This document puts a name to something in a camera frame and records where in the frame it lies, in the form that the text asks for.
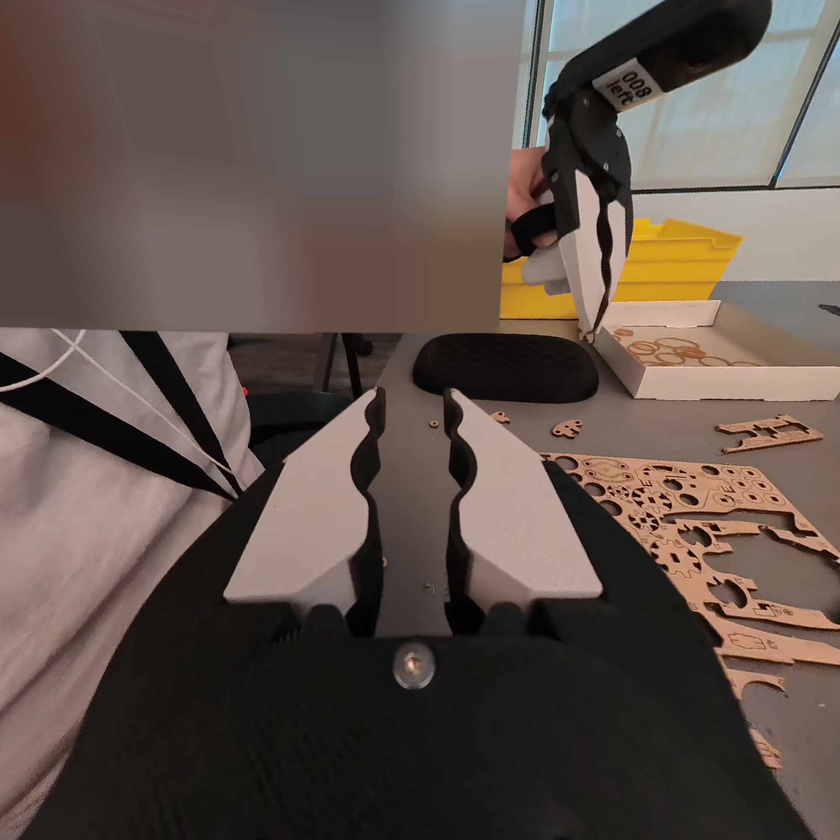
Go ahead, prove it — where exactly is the black neck strap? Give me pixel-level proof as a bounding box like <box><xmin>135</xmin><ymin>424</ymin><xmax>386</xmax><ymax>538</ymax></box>
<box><xmin>0</xmin><ymin>331</ymin><xmax>245</xmax><ymax>503</ymax></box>

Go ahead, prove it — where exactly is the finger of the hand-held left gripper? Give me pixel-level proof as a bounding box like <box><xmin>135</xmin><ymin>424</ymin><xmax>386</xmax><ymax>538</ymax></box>
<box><xmin>558</xmin><ymin>169</ymin><xmax>610</xmax><ymax>343</ymax></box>
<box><xmin>592</xmin><ymin>189</ymin><xmax>635</xmax><ymax>340</ymax></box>

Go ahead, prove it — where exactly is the white cardboard box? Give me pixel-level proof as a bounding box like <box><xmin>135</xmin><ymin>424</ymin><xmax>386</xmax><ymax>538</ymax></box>
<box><xmin>594</xmin><ymin>301</ymin><xmax>840</xmax><ymax>401</ymax></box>

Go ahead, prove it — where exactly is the white shirt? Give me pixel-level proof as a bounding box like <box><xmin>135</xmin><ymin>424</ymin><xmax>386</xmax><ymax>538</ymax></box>
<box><xmin>0</xmin><ymin>328</ymin><xmax>266</xmax><ymax>821</ymax></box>

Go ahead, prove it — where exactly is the yellow plastic bin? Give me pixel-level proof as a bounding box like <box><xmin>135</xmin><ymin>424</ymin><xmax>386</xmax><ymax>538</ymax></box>
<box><xmin>500</xmin><ymin>218</ymin><xmax>746</xmax><ymax>320</ymax></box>

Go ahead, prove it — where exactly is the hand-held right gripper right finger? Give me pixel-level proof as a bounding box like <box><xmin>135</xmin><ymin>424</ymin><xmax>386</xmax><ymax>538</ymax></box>
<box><xmin>443</xmin><ymin>387</ymin><xmax>605</xmax><ymax>609</ymax></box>

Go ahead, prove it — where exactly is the dark teal chair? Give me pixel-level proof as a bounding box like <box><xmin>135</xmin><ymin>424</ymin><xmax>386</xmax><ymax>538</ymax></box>
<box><xmin>230</xmin><ymin>333</ymin><xmax>403</xmax><ymax>463</ymax></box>

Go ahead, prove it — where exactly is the wooden parts sheet with gears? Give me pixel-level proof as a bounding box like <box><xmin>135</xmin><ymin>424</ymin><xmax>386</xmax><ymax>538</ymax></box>
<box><xmin>538</xmin><ymin>451</ymin><xmax>840</xmax><ymax>665</ymax></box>

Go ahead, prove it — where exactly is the white cord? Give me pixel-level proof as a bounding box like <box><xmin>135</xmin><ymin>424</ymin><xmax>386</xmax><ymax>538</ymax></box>
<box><xmin>0</xmin><ymin>328</ymin><xmax>236</xmax><ymax>483</ymax></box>

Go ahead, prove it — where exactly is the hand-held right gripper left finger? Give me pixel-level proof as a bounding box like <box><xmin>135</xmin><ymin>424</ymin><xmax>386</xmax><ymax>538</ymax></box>
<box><xmin>223</xmin><ymin>387</ymin><xmax>388</xmax><ymax>619</ymax></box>

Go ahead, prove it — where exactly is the large window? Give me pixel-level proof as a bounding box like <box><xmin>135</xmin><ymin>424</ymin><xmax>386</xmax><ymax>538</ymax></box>
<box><xmin>525</xmin><ymin>0</ymin><xmax>840</xmax><ymax>193</ymax></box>

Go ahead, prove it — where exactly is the black ribbed oval pad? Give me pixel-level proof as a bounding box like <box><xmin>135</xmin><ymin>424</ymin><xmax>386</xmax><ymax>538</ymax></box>
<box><xmin>412</xmin><ymin>333</ymin><xmax>601</xmax><ymax>404</ymax></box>

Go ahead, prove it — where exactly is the person's left hand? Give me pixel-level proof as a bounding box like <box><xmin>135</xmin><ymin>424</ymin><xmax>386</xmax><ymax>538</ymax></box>
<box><xmin>504</xmin><ymin>147</ymin><xmax>560</xmax><ymax>261</ymax></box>

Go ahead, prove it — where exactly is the pile of rubber bands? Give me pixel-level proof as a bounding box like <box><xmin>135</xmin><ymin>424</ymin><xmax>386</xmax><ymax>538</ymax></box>
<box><xmin>613</xmin><ymin>328</ymin><xmax>762</xmax><ymax>368</ymax></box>

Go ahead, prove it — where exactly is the wooden frame-shaped part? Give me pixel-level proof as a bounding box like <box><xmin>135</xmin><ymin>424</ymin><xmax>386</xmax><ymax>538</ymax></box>
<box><xmin>715</xmin><ymin>415</ymin><xmax>824</xmax><ymax>455</ymax></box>

